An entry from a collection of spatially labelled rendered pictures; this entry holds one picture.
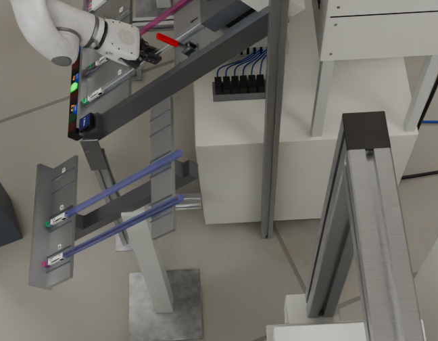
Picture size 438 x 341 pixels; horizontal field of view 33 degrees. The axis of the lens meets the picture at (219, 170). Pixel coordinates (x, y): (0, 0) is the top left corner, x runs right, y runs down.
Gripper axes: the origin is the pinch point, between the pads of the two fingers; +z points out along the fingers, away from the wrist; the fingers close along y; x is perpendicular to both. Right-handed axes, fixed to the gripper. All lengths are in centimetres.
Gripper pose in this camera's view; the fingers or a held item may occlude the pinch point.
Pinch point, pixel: (152, 55)
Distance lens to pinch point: 196.8
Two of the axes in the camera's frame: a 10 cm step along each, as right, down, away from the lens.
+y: -0.4, -8.8, 4.7
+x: -5.8, 4.0, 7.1
